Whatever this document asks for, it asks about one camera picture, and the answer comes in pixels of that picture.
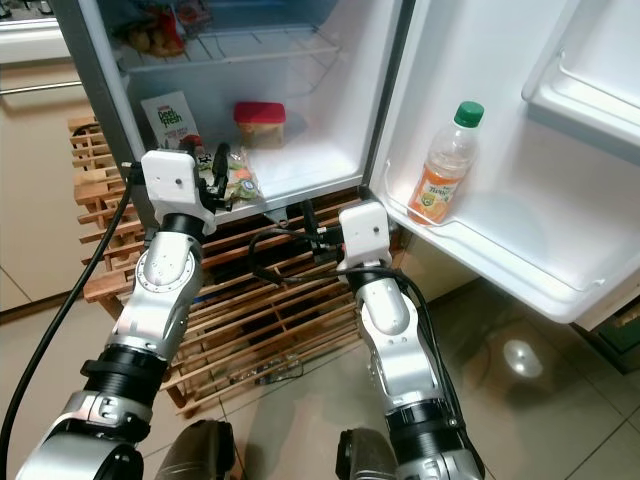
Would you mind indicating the clear container with red lid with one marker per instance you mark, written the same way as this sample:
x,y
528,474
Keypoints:
x,y
260,122

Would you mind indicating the white juice carton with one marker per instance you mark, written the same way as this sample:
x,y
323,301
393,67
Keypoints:
x,y
168,120

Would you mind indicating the red white snack bag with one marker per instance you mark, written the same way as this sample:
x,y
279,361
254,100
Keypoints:
x,y
195,15

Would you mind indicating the printed clear plastic food package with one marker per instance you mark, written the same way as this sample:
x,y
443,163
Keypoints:
x,y
245,180

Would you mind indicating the wooden wine rack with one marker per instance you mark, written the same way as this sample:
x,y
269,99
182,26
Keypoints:
x,y
260,320

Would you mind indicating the robot left leg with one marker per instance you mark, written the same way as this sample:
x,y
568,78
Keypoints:
x,y
200,455

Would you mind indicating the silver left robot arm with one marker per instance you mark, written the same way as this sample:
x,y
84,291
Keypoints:
x,y
160,290

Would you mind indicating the robot leg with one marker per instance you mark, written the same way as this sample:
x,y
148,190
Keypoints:
x,y
200,455
365,460

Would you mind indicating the orange biscuit snack bag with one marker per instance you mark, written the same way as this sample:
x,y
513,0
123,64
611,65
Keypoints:
x,y
155,40

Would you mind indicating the orange juice bottle green cap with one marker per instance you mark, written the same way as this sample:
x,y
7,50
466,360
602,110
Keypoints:
x,y
440,175

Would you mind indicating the robot right leg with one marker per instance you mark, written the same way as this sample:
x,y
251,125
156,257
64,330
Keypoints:
x,y
365,460

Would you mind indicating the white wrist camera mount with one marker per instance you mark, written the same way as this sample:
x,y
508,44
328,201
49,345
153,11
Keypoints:
x,y
368,235
170,180

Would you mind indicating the white kitchen counter beige cabinets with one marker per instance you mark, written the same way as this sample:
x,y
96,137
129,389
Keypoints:
x,y
40,200

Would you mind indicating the grey fridge with white interior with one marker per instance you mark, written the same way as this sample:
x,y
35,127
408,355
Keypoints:
x,y
320,120

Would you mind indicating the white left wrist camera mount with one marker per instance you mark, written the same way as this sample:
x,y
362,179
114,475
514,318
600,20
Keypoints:
x,y
170,180

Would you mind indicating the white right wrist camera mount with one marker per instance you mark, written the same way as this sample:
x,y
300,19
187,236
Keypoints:
x,y
368,235

